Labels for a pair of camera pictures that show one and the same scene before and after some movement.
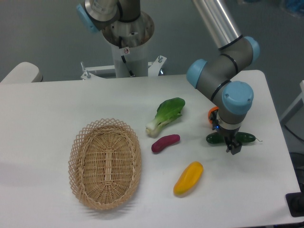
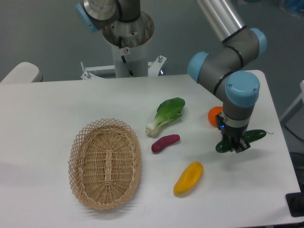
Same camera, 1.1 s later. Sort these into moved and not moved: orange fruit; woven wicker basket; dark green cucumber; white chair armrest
Moved: dark green cucumber
Not moved: orange fruit; white chair armrest; woven wicker basket
